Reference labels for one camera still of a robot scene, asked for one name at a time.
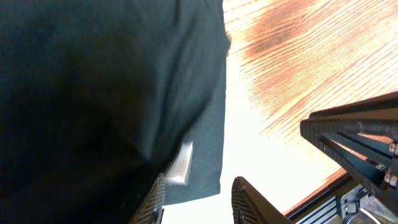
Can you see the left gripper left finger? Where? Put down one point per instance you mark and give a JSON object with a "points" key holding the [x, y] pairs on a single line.
{"points": [[152, 202]]}

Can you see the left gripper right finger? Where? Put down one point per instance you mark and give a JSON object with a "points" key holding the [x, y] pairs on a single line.
{"points": [[251, 207]]}

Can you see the black t-shirt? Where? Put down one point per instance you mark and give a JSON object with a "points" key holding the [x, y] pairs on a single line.
{"points": [[98, 98]]}

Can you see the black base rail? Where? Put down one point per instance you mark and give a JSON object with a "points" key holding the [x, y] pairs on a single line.
{"points": [[362, 138]]}

